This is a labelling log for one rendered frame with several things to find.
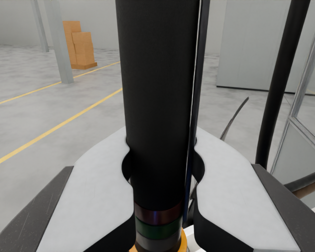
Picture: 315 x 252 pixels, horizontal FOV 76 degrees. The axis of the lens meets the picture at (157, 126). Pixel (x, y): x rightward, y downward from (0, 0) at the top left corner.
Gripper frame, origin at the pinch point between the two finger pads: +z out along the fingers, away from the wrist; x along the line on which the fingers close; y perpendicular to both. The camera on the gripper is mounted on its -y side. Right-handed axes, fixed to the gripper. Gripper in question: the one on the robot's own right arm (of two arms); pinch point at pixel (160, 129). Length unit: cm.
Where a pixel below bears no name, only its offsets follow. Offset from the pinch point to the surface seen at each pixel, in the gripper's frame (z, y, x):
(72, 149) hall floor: 222, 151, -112
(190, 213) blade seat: 13.9, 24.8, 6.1
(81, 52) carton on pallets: 763, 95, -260
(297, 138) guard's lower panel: 96, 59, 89
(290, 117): 109, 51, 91
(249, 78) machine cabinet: 486, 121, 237
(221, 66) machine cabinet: 511, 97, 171
